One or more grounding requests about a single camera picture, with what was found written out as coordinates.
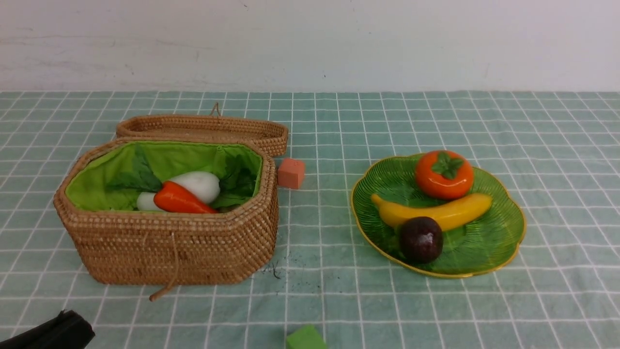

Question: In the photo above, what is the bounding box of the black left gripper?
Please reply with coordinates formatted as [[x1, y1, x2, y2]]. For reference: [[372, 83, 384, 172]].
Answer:
[[0, 311, 95, 349]]

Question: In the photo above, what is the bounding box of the orange carrot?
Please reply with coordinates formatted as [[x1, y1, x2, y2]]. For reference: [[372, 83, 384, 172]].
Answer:
[[106, 145, 220, 214]]

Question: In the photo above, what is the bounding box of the white radish with leaves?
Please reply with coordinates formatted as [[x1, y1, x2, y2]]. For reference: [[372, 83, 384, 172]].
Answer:
[[126, 145, 261, 214]]

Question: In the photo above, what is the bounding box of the dark purple mangosteen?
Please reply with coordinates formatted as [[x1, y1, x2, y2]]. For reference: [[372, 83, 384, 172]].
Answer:
[[399, 216, 444, 264]]

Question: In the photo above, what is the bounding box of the yellow banana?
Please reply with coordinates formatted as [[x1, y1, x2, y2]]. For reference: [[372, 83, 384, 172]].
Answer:
[[371, 193, 493, 231]]

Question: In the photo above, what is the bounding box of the orange persimmon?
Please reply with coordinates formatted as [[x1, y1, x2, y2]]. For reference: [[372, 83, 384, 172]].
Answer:
[[414, 150, 474, 201]]

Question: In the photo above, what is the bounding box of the woven wicker basket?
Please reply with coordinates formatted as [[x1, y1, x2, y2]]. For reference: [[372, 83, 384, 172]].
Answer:
[[53, 137, 279, 286]]

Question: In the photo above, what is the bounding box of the green foam cube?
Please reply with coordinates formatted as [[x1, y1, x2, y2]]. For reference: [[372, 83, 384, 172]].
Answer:
[[286, 324, 327, 349]]

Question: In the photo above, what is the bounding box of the salmon pink foam cube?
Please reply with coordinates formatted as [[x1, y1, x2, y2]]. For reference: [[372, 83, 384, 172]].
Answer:
[[277, 158, 306, 190]]

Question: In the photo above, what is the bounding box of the woven wicker basket lid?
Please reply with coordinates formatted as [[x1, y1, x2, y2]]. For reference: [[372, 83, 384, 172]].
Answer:
[[116, 103, 289, 157]]

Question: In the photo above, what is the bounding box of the green leaf-shaped glass plate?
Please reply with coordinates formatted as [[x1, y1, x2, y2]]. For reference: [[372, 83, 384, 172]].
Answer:
[[350, 153, 527, 279]]

